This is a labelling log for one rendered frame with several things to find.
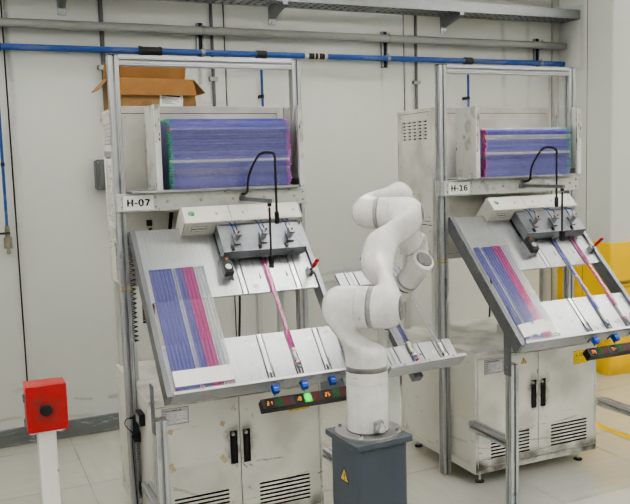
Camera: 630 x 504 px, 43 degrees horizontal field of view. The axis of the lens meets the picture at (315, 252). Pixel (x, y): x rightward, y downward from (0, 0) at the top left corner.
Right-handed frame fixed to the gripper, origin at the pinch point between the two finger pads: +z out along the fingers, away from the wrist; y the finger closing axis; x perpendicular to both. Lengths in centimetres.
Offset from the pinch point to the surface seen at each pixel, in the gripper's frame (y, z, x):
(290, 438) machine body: 32, 52, 25
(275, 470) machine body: 39, 60, 34
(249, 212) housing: 41, 2, -51
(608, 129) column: -254, 41, -131
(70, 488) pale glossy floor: 101, 149, -7
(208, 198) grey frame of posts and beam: 55, 4, -60
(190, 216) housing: 65, 4, -52
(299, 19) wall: -62, 45, -226
